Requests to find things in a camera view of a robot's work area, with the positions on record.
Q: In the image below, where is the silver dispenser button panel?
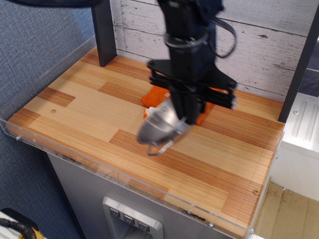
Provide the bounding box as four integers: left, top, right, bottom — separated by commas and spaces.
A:
102, 196, 164, 239

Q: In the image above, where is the black and yellow object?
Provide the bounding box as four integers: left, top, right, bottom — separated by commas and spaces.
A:
0, 208, 45, 239

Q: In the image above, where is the clear acrylic table guard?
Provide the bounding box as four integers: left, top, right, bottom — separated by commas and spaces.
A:
0, 30, 287, 236

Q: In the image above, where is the dark grey post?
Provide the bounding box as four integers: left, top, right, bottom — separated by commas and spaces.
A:
278, 6, 319, 123
91, 0, 117, 67

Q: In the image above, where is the grey cabinet front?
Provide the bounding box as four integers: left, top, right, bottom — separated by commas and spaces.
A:
46, 153, 234, 239

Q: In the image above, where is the orange salmon sushi toy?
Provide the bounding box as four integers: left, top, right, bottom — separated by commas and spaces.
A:
143, 107, 156, 119

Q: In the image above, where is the stainless steel colander bowl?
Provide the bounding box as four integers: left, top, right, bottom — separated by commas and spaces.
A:
137, 99, 194, 156

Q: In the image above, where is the orange knitted cloth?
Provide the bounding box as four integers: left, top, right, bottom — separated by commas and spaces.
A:
141, 86, 222, 117

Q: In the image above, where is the dark grey right post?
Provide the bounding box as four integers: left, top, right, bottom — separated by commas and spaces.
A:
278, 6, 319, 123

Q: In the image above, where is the white grooved side unit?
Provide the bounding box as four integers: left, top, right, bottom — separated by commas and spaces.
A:
270, 93, 319, 201

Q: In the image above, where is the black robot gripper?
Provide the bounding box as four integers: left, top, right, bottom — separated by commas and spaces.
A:
148, 42, 237, 124

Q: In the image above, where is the dark grey left post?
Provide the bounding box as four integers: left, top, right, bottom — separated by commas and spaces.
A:
91, 0, 117, 67

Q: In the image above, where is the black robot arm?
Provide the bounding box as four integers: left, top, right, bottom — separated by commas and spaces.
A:
148, 0, 237, 125

